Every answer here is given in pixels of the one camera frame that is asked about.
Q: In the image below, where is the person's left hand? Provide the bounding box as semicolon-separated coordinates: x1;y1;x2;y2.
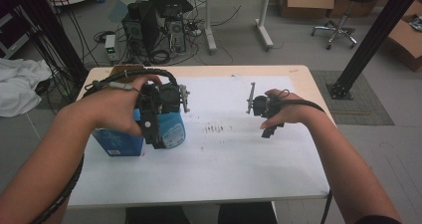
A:
87;74;163;137

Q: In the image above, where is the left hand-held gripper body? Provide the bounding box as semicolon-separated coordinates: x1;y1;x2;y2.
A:
136;82;184;150

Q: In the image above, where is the grey floor mat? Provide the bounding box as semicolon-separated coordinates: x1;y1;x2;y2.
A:
310;70;396;126

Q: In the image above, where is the bundle of black floor cables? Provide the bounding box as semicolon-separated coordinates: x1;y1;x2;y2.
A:
31;0;88;103

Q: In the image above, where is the open cardboard box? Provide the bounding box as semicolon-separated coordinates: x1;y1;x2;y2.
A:
278;0;336;20

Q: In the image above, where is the person's right hand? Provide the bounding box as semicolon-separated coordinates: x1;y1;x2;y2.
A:
259;88;320;130

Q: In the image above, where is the white paper sheet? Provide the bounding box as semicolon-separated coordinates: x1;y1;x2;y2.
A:
67;75;331;209

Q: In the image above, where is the black office chair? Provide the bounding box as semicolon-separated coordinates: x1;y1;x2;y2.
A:
311;0;386;51

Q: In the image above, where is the white-legged desk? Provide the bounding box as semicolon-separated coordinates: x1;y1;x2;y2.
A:
198;0;304;55

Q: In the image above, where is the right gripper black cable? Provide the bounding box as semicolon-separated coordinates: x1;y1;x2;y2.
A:
274;89;333;224

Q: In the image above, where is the white cloth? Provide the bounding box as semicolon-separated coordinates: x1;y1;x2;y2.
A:
0;57;53;118

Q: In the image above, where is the black aluminium post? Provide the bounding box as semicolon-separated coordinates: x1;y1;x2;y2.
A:
325;0;422;101

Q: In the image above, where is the blue cardboard box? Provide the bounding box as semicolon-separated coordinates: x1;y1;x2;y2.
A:
92;108;146;158

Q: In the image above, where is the blue canister with white label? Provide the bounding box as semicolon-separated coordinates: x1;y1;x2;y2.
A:
154;110;187;149

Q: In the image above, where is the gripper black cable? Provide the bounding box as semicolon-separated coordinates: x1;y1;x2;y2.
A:
30;68;179;224
274;89;333;224

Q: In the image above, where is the grey computer tower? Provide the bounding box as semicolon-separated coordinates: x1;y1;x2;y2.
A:
164;17;187;55

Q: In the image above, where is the large cardboard box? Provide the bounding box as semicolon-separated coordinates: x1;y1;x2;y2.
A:
385;0;422;73

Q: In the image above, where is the white power supply unit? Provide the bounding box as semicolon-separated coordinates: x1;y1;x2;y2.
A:
104;33;117;63

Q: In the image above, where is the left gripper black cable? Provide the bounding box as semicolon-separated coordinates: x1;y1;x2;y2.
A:
30;68;179;224

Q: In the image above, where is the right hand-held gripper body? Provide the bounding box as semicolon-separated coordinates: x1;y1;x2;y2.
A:
251;94;287;139

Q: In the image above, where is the black computer tower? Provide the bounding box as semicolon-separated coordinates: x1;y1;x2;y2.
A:
120;0;195;58

